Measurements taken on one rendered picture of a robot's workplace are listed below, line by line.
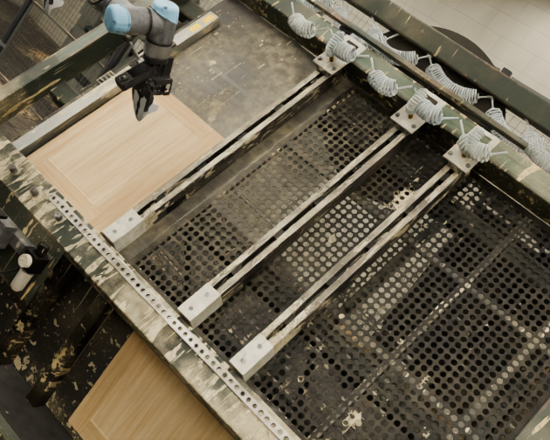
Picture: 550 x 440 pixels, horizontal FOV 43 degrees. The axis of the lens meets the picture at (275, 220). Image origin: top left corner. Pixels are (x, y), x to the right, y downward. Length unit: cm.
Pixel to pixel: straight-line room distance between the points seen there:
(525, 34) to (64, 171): 559
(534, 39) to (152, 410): 575
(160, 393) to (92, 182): 76
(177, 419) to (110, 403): 27
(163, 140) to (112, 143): 19
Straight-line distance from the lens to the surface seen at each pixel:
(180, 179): 242
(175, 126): 263
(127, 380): 254
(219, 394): 210
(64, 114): 273
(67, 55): 292
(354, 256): 225
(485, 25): 759
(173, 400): 245
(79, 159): 262
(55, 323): 275
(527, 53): 735
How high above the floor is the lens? 169
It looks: 10 degrees down
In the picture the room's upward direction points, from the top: 37 degrees clockwise
